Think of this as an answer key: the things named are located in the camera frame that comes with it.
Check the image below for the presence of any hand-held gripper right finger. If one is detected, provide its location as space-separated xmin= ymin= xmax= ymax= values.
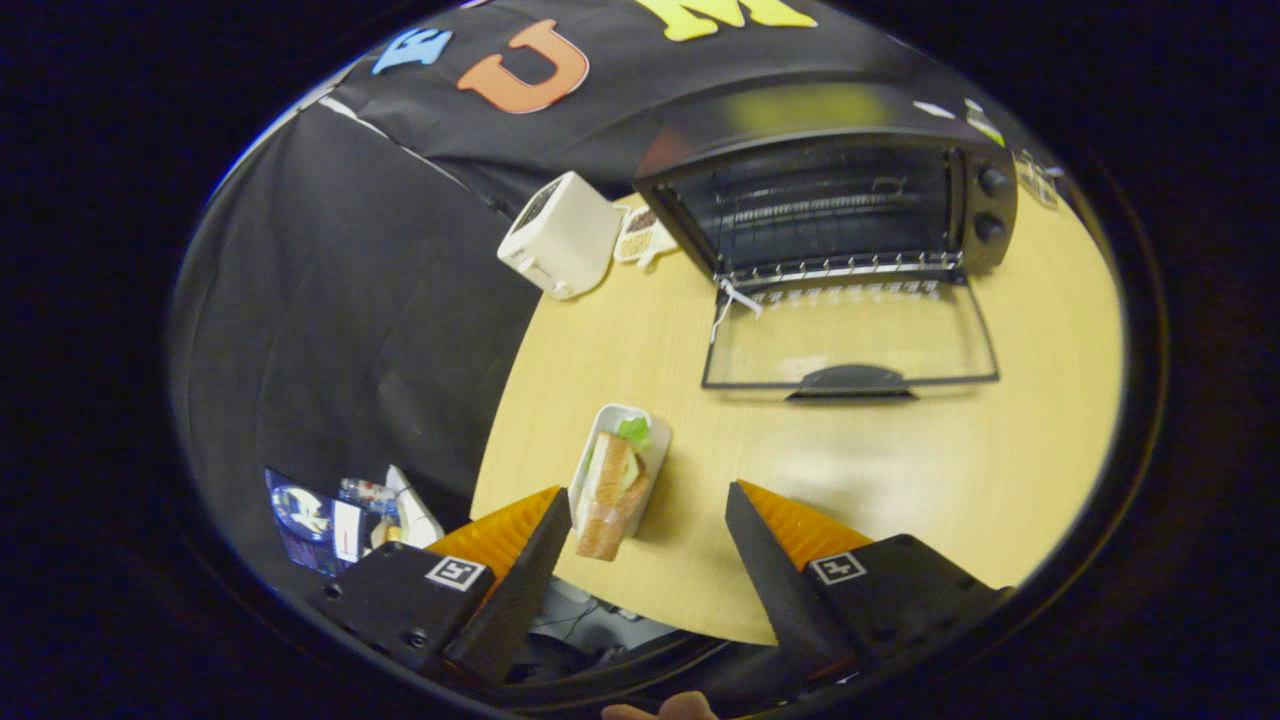
xmin=725 ymin=481 xmax=1013 ymax=691

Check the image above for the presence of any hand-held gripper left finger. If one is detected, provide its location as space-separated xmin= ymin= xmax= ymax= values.
xmin=310 ymin=486 xmax=573 ymax=691

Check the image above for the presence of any sandwich with lettuce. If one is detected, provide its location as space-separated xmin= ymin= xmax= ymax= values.
xmin=575 ymin=417 xmax=653 ymax=562

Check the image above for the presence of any wire mesh basket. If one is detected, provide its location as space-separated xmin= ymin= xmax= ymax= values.
xmin=1015 ymin=148 xmax=1063 ymax=209

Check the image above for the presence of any white rectangular dish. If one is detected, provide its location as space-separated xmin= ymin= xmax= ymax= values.
xmin=567 ymin=403 xmax=673 ymax=541

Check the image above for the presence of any white pop-up toaster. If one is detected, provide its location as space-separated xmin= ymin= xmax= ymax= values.
xmin=497 ymin=171 xmax=626 ymax=301

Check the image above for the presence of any black toaster oven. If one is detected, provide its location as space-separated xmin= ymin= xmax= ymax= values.
xmin=632 ymin=82 xmax=1019 ymax=403

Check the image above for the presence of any small beige patterned item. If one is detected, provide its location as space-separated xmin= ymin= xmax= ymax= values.
xmin=612 ymin=207 xmax=681 ymax=271

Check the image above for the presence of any white paper bag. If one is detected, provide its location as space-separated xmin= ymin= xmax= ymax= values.
xmin=385 ymin=465 xmax=446 ymax=549

